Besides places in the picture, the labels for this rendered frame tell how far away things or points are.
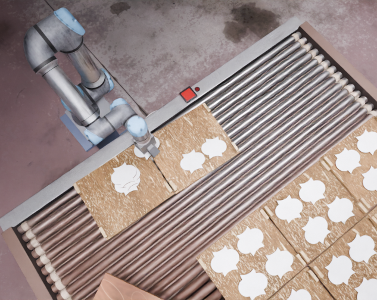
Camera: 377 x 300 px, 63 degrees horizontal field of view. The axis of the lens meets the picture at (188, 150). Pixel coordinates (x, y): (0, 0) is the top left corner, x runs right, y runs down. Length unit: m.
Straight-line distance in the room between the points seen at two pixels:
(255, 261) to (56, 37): 1.31
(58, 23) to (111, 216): 0.92
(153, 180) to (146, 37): 1.84
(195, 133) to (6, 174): 1.84
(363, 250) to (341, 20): 2.39
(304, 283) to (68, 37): 1.49
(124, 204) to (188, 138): 0.49
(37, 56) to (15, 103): 1.96
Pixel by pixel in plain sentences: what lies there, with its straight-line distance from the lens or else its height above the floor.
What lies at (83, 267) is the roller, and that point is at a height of 0.92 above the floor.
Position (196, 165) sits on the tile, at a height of 0.95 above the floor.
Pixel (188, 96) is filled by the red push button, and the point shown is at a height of 0.93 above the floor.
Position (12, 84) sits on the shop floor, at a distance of 3.33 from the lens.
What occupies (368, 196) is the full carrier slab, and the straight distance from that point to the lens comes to 1.86.
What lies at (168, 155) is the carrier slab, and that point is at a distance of 1.67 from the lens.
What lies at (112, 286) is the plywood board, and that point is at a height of 1.04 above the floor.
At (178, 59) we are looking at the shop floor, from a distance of 3.03.
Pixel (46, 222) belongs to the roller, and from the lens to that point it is 1.79.
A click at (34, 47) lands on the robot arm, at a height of 1.59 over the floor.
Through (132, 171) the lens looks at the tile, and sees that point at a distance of 1.63.
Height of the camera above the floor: 2.54
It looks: 74 degrees down
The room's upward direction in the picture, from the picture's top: 2 degrees counter-clockwise
